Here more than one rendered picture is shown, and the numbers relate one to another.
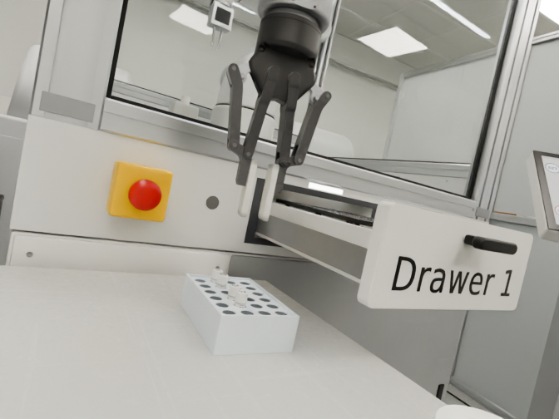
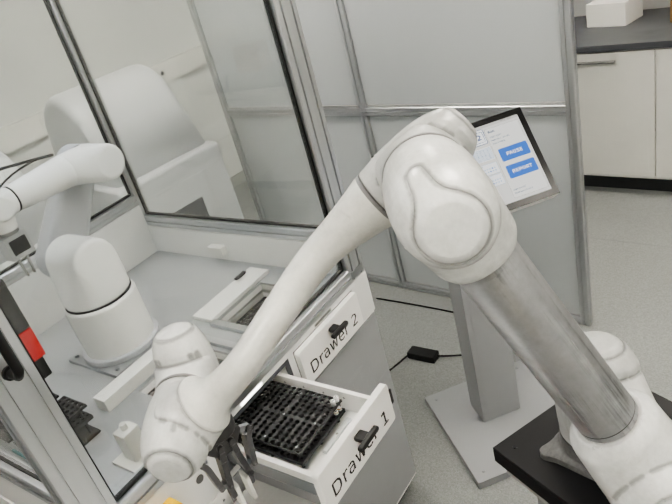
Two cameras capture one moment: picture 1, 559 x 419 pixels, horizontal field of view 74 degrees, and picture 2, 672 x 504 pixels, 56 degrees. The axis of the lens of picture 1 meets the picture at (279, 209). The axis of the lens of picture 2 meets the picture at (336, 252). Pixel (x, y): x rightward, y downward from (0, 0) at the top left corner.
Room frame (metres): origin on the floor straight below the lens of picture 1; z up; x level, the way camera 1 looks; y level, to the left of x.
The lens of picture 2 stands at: (-0.56, 0.03, 1.89)
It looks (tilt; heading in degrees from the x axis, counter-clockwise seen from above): 28 degrees down; 342
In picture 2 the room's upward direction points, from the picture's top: 16 degrees counter-clockwise
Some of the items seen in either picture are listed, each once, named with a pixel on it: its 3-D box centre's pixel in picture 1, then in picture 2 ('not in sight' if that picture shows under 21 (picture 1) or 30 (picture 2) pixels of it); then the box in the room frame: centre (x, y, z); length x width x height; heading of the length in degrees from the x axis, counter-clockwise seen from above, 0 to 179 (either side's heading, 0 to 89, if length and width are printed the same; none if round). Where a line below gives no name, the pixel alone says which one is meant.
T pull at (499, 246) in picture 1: (485, 243); (363, 437); (0.42, -0.24, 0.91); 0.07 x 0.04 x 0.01; 121
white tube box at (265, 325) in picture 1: (234, 309); not in sight; (0.39, 0.03, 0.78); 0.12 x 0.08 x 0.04; 29
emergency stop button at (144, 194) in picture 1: (144, 194); not in sight; (0.47, 0.18, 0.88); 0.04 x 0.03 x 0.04; 121
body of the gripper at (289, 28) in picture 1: (284, 63); (218, 434); (0.45, 0.03, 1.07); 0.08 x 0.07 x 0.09; 106
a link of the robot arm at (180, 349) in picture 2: not in sight; (185, 367); (0.44, 0.04, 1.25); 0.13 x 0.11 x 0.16; 158
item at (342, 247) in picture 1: (344, 235); (285, 424); (0.63, -0.12, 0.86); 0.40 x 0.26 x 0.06; 31
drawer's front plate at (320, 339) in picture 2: not in sight; (331, 336); (0.85, -0.35, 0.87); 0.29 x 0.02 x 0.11; 121
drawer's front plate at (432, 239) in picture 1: (457, 263); (356, 444); (0.45, -0.23, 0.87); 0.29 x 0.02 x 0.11; 121
